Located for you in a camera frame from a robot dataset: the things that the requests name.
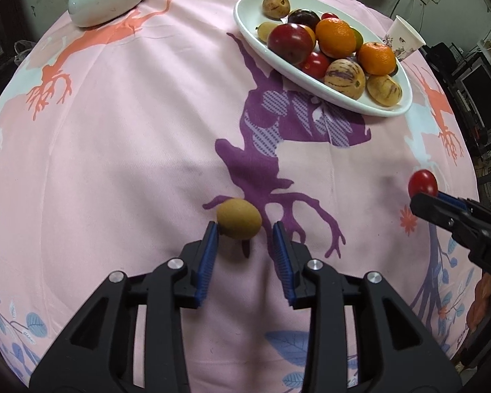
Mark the white oval plate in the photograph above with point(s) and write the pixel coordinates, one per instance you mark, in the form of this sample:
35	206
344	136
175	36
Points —
253	12

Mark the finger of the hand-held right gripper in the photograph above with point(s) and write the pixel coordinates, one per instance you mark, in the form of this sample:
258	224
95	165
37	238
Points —
433	213
454	201

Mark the clear plastic bag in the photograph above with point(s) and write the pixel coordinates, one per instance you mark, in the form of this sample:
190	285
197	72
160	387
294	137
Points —
22	51

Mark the red cherry tomato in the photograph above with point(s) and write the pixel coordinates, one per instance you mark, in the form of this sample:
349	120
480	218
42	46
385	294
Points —
329	15
422	182

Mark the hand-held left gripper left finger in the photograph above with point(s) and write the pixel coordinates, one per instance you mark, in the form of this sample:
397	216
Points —
206	262

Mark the dark purple tomato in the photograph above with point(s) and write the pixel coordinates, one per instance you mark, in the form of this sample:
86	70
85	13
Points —
304	18

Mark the yellow green tomato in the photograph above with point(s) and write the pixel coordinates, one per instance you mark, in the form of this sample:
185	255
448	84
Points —
357	41

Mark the orange mandarin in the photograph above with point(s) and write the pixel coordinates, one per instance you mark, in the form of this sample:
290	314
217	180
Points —
335	37
376	58

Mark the large dark red tomato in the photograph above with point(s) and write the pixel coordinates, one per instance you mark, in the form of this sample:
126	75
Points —
290	41

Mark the medium red tomato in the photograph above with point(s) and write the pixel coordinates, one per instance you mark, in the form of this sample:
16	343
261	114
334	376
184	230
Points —
314	64

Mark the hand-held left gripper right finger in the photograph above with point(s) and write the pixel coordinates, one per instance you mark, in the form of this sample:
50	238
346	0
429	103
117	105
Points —
284	266

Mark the tan longan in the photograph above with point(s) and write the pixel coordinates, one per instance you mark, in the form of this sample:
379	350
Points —
265	31
239	223

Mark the yellow orange tomato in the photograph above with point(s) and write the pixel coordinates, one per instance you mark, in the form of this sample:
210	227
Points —
310	32

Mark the pink printed tablecloth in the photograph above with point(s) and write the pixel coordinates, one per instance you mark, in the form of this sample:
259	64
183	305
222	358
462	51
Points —
127	151

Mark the printed paper cup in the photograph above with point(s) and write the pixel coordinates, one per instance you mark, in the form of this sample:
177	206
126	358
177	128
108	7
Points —
403	41

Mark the black computer monitor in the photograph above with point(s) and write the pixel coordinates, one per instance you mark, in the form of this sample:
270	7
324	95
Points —
485	86

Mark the large striped pepino melon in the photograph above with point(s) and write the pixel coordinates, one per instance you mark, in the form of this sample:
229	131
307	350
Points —
343	78

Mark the small pepino melon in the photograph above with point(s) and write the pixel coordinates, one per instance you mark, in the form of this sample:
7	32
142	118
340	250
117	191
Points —
276	4

